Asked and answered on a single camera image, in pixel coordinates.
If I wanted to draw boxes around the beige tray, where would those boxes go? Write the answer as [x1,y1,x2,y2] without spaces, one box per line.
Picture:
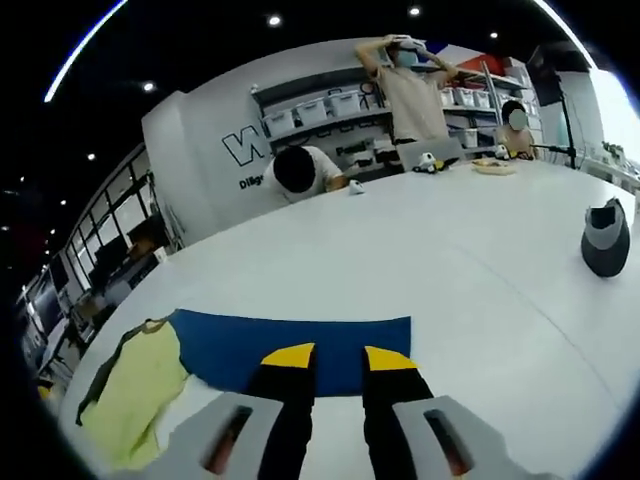
[471,159,517,177]

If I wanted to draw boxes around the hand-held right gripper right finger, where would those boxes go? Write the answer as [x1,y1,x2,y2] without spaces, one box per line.
[362,345,521,480]

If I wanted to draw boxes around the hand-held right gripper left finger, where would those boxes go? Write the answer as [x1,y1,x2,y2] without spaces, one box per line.
[144,342,318,480]

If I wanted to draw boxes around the black tripod stand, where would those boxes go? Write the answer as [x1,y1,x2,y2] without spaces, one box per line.
[527,44,587,172]

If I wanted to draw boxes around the ceiling strip light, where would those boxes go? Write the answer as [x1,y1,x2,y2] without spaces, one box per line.
[43,0,132,104]

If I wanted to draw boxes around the grey black cap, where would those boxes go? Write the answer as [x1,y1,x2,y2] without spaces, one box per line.
[579,196,633,279]

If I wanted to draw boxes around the yellow blue grey garment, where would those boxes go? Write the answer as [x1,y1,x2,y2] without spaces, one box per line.
[74,308,414,472]

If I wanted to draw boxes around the grey laptop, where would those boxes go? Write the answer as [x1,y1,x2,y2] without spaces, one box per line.
[396,136,467,172]

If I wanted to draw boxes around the row of white storage bins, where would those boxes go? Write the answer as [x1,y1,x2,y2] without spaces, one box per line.
[262,84,531,149]

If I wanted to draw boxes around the metal shelf rack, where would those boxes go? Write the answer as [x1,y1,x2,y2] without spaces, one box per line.
[251,57,544,166]

